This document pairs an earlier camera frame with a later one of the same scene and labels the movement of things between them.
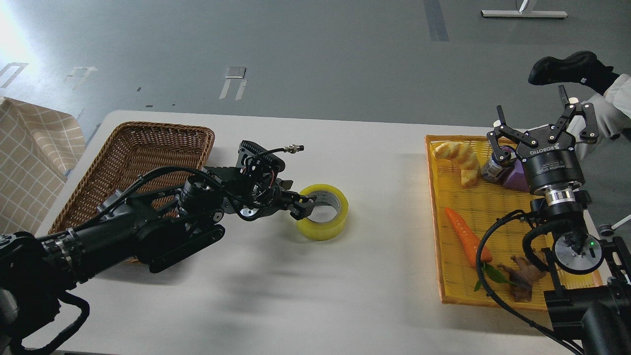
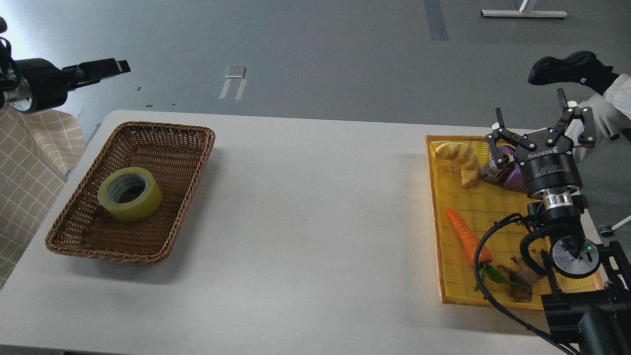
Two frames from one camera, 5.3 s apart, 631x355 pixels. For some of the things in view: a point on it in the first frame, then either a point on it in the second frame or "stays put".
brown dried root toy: (523, 274) stays put
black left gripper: (253, 192) → (47, 85)
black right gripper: (550, 162) stays put
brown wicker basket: (134, 149) stays put
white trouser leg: (612, 112) stays put
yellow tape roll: (325, 231) → (146, 205)
